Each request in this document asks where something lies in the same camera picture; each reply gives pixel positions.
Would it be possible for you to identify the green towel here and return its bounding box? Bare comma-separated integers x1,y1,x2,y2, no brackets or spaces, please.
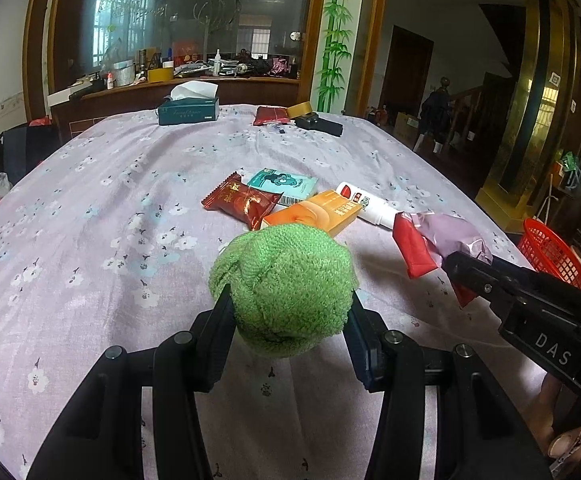
208,223,359,359

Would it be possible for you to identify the red and lilac wrapper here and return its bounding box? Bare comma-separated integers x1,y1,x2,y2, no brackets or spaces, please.
393,212,493,280

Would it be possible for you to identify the orange box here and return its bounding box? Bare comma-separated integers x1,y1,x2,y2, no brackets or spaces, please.
260,190,362,237

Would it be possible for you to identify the dark red snack packet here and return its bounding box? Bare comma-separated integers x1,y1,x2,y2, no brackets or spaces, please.
202,171,282,231

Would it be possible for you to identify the red plastic trash basket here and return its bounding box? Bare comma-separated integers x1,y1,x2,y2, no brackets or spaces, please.
517,218,581,289

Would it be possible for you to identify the right hand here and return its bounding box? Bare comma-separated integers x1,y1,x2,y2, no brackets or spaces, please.
524,374,581,460

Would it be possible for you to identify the white red tube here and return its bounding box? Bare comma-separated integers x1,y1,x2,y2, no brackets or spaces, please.
336,182,398,230

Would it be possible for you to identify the lilac floral tablecloth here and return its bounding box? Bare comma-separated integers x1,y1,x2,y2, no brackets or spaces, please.
0,105,525,479

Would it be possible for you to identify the teal tissue pack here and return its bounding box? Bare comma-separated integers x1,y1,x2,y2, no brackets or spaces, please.
247,168,318,206

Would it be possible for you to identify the black device on table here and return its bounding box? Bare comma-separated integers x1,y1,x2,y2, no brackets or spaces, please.
295,112,343,138

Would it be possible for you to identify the red pouch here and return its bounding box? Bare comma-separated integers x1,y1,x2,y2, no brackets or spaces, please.
252,106,291,126

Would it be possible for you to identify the brown tape roll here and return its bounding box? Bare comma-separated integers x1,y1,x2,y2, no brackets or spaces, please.
286,102,313,119

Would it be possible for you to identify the dark teal tissue box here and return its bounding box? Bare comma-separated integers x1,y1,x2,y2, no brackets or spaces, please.
157,80,219,126

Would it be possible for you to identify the wooden sideboard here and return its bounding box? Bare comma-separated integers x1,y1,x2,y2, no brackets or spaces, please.
49,75,301,141

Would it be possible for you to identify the white pot on sideboard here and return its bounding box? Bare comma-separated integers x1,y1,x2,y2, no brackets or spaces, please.
112,60,135,87

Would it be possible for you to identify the bamboo painted pillar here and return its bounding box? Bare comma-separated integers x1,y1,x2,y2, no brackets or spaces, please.
310,0,362,114

